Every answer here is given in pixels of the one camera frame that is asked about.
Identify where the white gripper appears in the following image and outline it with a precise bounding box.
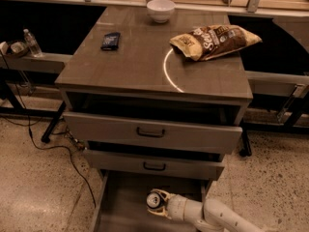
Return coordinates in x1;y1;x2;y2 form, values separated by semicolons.
148;188;203;223

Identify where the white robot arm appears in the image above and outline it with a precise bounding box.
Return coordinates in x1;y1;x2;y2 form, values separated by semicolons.
146;188;264;232

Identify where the open bottom drawer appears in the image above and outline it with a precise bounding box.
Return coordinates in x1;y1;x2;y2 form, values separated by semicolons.
89;171;205;232

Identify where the grey drawer cabinet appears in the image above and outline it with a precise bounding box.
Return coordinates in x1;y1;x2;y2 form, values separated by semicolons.
54;5;254;232

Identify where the black cabinet leg left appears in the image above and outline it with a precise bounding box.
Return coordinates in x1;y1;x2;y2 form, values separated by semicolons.
41;102;66;143

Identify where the grey side ledge right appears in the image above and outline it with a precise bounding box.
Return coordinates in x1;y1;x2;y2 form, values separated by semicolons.
246;71;309;98

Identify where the grey side ledge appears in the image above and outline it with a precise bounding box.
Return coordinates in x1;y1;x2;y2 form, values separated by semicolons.
0;53;71;73
246;71;309;98

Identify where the brown yellow chip bag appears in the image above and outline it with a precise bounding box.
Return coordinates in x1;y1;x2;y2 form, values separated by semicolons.
170;25;262;61

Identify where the dark blue snack packet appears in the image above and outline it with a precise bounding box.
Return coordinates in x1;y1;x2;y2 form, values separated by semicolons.
100;32;121;50

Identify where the grey side ledge left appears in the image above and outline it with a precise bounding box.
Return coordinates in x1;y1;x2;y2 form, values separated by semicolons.
0;53;71;73

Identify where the white ceramic bowl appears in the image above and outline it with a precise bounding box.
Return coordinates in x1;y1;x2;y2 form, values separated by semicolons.
147;0;176;23

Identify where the clear plastic water bottle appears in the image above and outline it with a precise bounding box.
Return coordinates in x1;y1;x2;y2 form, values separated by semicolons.
23;29;42;57

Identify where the small round bowl on ledge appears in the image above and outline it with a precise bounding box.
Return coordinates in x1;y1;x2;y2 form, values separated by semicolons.
6;41;29;58

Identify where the middle drawer with handle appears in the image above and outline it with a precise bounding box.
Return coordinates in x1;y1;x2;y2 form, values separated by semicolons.
83;150;224;181

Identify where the drawer with handle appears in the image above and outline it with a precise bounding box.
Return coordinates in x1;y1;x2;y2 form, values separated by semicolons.
83;150;224;181
64;112;242;154

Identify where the top drawer with handle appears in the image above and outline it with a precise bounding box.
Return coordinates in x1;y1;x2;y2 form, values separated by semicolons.
64;112;242;154

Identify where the black floor cable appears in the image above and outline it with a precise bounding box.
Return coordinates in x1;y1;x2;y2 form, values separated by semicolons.
0;50;98;209

